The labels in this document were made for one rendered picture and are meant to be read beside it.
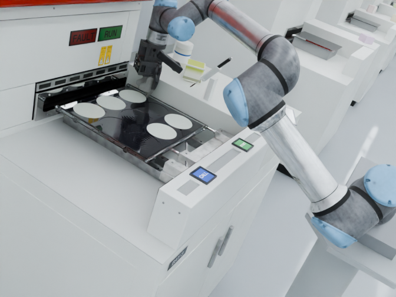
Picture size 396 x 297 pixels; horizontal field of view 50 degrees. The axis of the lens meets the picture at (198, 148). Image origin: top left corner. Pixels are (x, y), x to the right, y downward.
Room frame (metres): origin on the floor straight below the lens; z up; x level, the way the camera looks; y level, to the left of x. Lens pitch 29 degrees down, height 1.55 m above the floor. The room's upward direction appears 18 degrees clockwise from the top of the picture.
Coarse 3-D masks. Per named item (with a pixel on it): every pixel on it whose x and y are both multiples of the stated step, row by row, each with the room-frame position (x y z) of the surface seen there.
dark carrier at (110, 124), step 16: (96, 96) 1.30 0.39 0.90; (112, 96) 1.34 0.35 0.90; (112, 112) 1.23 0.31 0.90; (128, 112) 1.27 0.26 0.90; (144, 112) 1.31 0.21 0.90; (160, 112) 1.35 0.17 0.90; (176, 112) 1.39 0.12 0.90; (112, 128) 1.13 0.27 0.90; (128, 128) 1.16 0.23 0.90; (144, 128) 1.19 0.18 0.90; (176, 128) 1.26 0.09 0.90; (192, 128) 1.30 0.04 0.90; (128, 144) 1.07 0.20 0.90; (144, 144) 1.10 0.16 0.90; (160, 144) 1.13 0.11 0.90
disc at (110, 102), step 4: (104, 96) 1.33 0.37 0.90; (108, 96) 1.34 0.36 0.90; (100, 100) 1.29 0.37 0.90; (104, 100) 1.30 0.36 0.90; (108, 100) 1.31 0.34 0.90; (112, 100) 1.31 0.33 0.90; (116, 100) 1.32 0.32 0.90; (120, 100) 1.33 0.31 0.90; (100, 104) 1.26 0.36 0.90; (104, 104) 1.27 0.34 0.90; (108, 104) 1.28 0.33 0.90; (112, 104) 1.28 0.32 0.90; (116, 104) 1.29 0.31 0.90; (120, 104) 1.30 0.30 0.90; (124, 104) 1.31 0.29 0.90; (108, 108) 1.25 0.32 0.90; (112, 108) 1.26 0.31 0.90; (116, 108) 1.27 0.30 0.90; (120, 108) 1.27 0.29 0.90
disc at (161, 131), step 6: (150, 126) 1.22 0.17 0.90; (156, 126) 1.24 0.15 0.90; (162, 126) 1.25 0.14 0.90; (168, 126) 1.26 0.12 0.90; (150, 132) 1.18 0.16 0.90; (156, 132) 1.20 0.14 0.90; (162, 132) 1.21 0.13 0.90; (168, 132) 1.22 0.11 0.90; (174, 132) 1.24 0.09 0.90; (162, 138) 1.17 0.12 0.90; (168, 138) 1.18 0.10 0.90
